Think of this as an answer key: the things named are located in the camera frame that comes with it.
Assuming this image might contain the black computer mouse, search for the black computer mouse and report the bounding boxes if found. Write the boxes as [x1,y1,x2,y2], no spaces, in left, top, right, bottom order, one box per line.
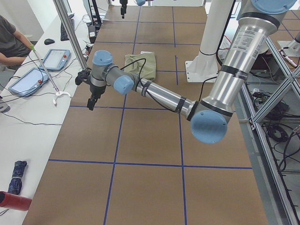
[44,38,55,45]

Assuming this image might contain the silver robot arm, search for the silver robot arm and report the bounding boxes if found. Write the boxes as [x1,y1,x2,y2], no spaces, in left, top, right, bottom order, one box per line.
[119,0,152,19]
[86,0,295,144]

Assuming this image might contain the seated person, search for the seated person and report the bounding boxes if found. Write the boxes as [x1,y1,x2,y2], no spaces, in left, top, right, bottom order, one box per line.
[0,16,33,70]

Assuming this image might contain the red cylindrical bottle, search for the red cylindrical bottle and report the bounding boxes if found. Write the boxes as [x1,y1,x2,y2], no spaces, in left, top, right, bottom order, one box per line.
[0,191,32,211]

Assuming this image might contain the near blue teach pendant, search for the near blue teach pendant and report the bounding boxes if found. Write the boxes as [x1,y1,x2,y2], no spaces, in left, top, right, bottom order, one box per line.
[8,68,49,97]

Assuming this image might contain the black keyboard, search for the black keyboard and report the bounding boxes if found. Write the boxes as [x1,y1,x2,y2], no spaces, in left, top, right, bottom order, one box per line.
[60,18,75,42]

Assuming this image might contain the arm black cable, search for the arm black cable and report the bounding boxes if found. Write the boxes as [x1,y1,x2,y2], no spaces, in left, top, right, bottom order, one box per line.
[120,58,218,111]

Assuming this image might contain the far blue teach pendant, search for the far blue teach pendant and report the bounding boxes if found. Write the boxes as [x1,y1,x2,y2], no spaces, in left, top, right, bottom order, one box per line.
[43,49,71,72]

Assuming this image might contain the aluminium frame post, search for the aluminium frame post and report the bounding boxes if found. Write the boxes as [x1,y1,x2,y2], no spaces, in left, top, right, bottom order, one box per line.
[53,0,87,70]

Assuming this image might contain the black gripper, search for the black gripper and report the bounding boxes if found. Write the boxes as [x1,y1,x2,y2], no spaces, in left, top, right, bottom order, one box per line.
[87,84,105,111]
[119,0,128,19]

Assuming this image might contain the grabber stick with white hook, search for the grabber stick with white hook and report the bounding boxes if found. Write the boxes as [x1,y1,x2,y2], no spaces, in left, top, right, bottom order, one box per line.
[30,45,71,107]

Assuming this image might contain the blue teach pendant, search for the blue teach pendant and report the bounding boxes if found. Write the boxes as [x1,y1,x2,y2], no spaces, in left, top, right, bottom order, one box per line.
[43,49,71,72]
[8,68,49,97]

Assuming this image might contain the folded dark blue umbrella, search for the folded dark blue umbrella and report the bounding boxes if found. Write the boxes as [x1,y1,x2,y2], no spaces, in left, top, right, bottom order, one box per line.
[7,161,27,195]

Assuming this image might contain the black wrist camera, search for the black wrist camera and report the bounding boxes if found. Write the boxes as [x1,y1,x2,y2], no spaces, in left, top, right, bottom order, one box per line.
[75,68,91,86]

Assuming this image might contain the olive green long-sleeve shirt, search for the olive green long-sleeve shirt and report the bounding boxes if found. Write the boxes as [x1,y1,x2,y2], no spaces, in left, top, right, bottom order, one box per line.
[124,52,157,81]

